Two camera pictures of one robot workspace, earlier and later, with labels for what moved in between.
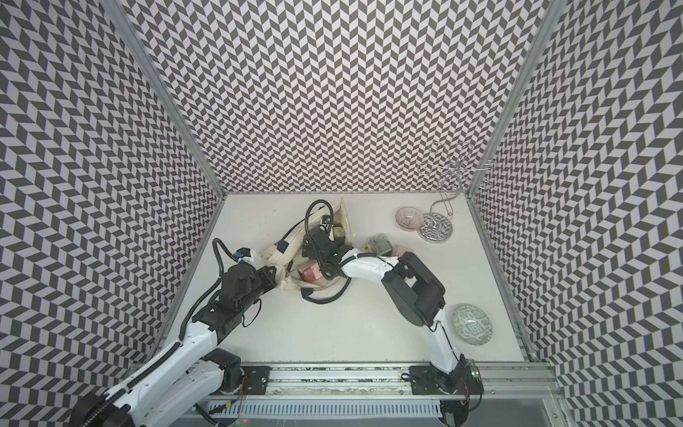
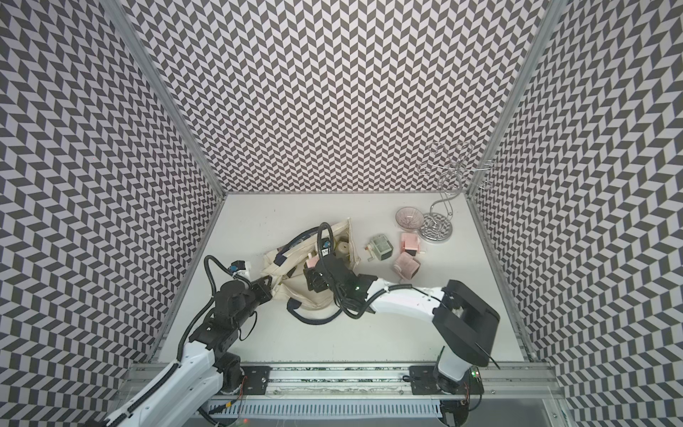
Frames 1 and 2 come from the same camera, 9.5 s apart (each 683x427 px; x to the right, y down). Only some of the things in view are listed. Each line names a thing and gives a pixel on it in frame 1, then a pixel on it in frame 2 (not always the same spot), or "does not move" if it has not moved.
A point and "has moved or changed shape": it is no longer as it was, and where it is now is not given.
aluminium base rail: (502, 382) does not move
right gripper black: (306, 250) → (314, 280)
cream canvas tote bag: (307, 242) has moved or changed shape
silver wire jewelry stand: (448, 162) does not move
